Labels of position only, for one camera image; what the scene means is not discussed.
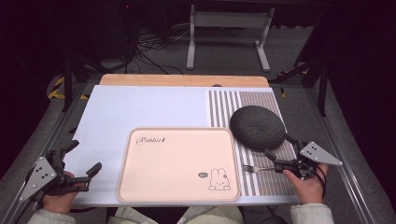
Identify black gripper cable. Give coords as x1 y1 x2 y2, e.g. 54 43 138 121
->
313 166 329 200

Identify person's right hand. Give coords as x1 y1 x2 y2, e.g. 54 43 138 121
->
281 163 330 205

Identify grey metal stand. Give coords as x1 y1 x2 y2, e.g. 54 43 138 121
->
185 4 276 74

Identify black tripod stand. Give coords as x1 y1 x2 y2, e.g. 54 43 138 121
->
60 54 104 114
269 57 331 118

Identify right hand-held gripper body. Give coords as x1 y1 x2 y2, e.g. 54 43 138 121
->
273 140 344 181

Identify white table mat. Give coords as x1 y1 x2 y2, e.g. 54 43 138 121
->
63 85 301 208

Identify person's legs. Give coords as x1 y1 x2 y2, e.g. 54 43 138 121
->
106 205 246 224

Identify pink rectangular tray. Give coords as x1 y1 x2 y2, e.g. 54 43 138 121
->
116 126 242 203

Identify dark round textured plate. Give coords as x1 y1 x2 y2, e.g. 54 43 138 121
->
229 105 287 153

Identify person's left hand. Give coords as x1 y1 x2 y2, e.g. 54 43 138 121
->
41 171 92 215

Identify black floor cables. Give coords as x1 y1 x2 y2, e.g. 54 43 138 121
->
132 26 191 76

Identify silver metal fork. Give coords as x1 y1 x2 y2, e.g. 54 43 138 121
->
241 163 276 175

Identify yellow black floor tape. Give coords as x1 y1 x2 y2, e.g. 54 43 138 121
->
46 75 90 101

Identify aluminium frame rail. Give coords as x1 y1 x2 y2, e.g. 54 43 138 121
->
0 81 94 224
302 87 376 224

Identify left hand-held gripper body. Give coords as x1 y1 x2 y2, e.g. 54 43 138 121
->
18 148 92 203

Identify grey striped placemat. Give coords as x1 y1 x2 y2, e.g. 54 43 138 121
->
207 90 299 197

